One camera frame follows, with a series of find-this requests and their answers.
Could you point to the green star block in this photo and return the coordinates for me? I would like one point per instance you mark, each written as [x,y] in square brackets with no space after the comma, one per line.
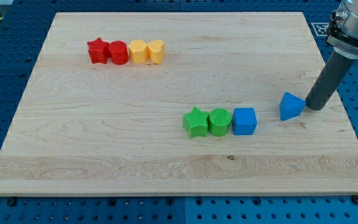
[196,123]

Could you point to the yellow heart block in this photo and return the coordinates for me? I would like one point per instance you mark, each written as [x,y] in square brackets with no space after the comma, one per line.
[156,51]

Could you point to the blue cube block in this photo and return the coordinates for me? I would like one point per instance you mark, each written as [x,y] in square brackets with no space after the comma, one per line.
[244,121]

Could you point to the red star block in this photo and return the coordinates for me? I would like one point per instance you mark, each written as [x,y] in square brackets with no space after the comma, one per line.
[98,51]

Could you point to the green cylinder block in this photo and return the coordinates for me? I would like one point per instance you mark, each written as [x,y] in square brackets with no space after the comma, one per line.
[219,122]

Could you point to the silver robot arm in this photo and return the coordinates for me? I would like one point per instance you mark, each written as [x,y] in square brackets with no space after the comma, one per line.
[342,32]

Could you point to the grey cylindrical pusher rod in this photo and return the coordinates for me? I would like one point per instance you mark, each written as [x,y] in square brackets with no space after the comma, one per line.
[329,79]

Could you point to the fiducial marker tag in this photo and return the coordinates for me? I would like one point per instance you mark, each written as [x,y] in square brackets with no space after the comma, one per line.
[320,28]

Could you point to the wooden board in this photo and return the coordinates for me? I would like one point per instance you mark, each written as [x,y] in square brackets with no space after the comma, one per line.
[86,129]

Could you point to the blue triangle block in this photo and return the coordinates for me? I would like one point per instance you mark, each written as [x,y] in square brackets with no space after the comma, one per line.
[290,106]

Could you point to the red cylinder block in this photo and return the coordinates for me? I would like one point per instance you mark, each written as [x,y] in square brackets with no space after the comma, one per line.
[118,52]

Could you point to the yellow hexagon block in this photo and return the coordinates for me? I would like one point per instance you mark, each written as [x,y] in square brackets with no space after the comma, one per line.
[138,51]

